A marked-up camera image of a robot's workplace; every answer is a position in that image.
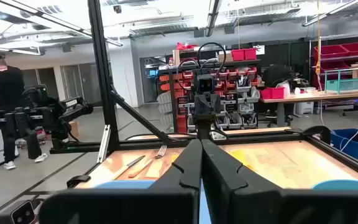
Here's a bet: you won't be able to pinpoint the black frame clamp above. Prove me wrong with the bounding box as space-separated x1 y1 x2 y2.
66 174 91 189

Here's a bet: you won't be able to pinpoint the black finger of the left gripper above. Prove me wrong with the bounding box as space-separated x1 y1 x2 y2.
206 93 216 113
196 93 207 113

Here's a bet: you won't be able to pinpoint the person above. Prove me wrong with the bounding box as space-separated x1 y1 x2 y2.
0 53 48 171

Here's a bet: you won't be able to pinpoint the blue plastic tub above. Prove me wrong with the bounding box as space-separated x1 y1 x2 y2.
331 128 358 159

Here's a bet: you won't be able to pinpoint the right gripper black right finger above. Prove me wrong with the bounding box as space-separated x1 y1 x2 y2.
201 139 358 224

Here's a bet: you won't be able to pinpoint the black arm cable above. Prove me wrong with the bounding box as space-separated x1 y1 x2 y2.
175 42 227 91

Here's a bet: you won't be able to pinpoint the knife with wooden handle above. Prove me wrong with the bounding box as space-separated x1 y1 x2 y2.
113 154 146 180

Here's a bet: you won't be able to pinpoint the black arched frame handle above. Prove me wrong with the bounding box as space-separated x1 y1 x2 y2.
303 125 331 144

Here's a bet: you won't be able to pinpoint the black table-level camera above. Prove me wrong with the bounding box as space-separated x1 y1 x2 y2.
0 198 39 224

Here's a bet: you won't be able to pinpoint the silver metal bracket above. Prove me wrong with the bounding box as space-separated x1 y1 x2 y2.
96 124 111 164

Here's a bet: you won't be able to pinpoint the yellow hanging strap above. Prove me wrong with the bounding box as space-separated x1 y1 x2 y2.
315 0 322 75

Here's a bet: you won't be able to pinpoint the rack of red parts bins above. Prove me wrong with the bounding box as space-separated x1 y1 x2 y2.
158 60 260 134

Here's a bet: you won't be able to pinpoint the wooden work table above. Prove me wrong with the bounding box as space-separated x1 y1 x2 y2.
259 89 358 128

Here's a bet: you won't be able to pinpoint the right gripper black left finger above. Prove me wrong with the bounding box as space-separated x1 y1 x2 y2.
39 139 204 224

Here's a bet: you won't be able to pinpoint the fork with orange handle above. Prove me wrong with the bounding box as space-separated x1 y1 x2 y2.
127 144 168 179

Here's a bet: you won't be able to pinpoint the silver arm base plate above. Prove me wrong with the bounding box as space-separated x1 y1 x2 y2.
210 130 228 141

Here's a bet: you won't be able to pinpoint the teal wire rack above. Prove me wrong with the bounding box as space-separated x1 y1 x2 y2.
323 65 358 95

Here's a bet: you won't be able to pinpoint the metal shelf with red bins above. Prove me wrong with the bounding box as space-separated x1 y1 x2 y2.
308 30 358 91

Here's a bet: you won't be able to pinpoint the small cardboard box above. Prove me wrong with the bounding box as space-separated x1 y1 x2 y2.
68 120 80 139

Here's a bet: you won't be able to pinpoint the long ceiling light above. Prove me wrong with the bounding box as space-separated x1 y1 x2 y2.
0 0 124 47
205 0 223 37
301 0 358 27

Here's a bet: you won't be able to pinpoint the red storage bin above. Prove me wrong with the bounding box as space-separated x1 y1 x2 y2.
244 48 257 61
231 49 246 62

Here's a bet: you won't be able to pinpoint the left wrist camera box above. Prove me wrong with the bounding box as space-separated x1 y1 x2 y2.
197 74 215 94

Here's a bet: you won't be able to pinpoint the black mobile robot arms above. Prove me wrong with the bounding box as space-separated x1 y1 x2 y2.
0 84 94 160

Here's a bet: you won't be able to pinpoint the black aluminium rig frame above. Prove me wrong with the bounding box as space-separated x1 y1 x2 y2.
48 0 358 190

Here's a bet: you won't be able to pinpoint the white trash bin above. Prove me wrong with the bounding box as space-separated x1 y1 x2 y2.
295 86 316 115

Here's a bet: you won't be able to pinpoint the blue plastic bowl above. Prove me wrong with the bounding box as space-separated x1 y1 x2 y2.
311 179 358 191

